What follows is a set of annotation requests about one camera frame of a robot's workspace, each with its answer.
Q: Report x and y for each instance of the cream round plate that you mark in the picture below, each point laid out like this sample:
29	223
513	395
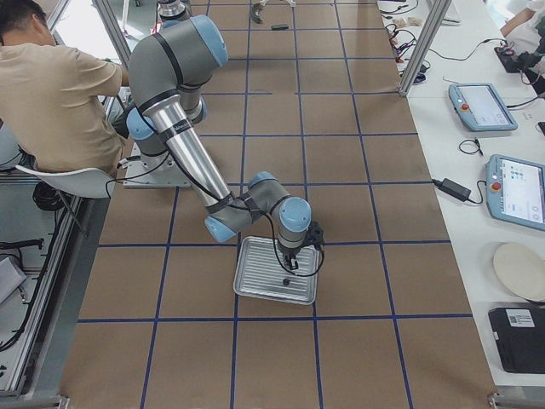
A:
521	270

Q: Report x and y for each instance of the white plastic chair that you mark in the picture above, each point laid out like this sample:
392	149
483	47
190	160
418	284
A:
90	183

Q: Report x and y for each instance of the blue teach pendant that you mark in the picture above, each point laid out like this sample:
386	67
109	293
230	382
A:
480	108
515	191

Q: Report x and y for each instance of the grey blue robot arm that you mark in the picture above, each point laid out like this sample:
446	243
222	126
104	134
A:
181	58

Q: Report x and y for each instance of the lower blue teach pendant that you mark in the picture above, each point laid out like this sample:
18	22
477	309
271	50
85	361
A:
515	191

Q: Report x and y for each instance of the black tablet device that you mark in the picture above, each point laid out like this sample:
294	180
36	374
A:
519	337

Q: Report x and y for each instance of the person in beige shirt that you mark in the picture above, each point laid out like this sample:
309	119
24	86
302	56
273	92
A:
50	95

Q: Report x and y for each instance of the silver ribbed metal tray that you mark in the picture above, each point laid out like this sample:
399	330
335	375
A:
259	274

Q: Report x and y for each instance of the aluminium frame post right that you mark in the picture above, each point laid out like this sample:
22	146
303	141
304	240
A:
423	44

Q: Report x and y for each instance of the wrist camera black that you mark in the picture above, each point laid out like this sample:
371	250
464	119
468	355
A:
315	236

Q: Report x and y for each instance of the black power adapter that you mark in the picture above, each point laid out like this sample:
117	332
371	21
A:
452	188

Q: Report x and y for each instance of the upper blue teach pendant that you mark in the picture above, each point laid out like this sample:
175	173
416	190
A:
480	108

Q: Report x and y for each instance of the aluminium frame post left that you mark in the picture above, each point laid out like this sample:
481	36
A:
113	30

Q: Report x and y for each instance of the aluminium frame post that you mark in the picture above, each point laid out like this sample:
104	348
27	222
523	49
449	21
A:
423	44
113	30

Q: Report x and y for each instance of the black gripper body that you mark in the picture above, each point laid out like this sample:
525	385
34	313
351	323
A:
289	251

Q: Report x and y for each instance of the curved metal brake shoe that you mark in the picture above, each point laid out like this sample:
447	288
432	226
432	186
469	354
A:
255	16

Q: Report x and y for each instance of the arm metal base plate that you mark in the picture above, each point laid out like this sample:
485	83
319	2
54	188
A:
142	171

